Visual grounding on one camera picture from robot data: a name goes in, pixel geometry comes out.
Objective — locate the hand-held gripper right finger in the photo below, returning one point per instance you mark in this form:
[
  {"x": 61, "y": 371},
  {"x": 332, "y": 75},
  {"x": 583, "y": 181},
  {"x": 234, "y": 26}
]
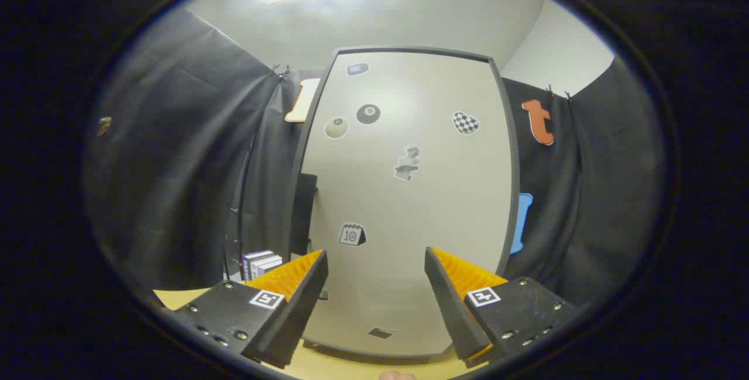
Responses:
[{"x": 453, "y": 310}]

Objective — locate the black backdrop cloth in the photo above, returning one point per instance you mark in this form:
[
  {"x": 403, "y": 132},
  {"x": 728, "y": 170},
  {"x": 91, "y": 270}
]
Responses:
[{"x": 175, "y": 163}]

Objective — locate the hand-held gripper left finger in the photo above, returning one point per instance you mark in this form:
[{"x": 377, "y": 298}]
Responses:
[{"x": 304, "y": 310}]

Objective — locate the dark grey cabinet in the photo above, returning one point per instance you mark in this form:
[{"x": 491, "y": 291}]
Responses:
[{"x": 515, "y": 169}]

